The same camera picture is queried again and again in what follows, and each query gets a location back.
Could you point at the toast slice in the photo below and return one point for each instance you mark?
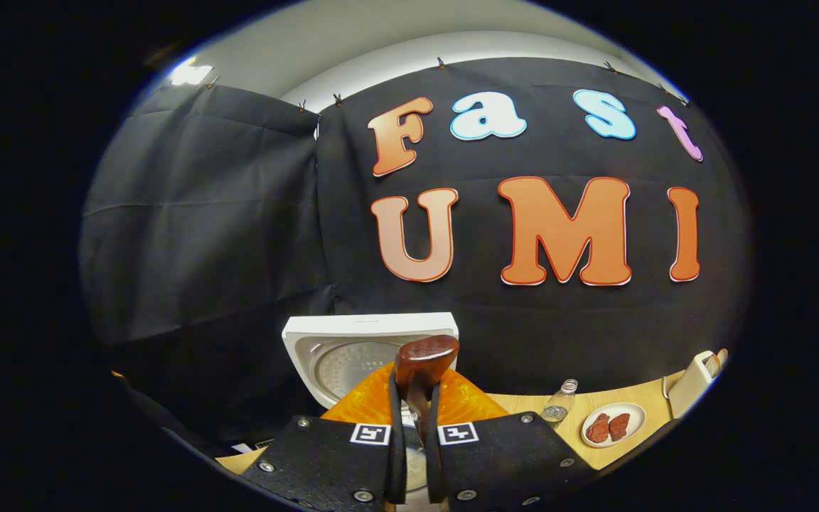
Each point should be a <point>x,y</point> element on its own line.
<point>716,363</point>

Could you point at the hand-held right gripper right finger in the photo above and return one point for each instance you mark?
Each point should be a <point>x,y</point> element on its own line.
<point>502,462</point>

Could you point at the white toaster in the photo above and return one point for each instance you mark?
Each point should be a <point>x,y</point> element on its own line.
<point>690,387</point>

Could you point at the white rice cooker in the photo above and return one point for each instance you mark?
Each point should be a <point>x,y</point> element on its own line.
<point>342,355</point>

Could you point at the red meat piece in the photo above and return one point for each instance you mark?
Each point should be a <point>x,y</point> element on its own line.
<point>620,427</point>
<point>598,429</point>

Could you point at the clear plastic water bottle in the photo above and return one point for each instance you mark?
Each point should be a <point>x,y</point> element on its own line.
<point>557,409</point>

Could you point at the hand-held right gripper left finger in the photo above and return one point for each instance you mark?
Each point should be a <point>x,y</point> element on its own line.
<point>324,462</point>

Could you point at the brown wooden spoon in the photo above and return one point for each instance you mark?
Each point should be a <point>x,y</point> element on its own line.
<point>424,359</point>

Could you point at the ceiling light panel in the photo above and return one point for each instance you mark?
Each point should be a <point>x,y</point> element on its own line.
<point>190,72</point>

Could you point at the white round plate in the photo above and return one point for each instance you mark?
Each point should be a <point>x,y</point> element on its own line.
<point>637,416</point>

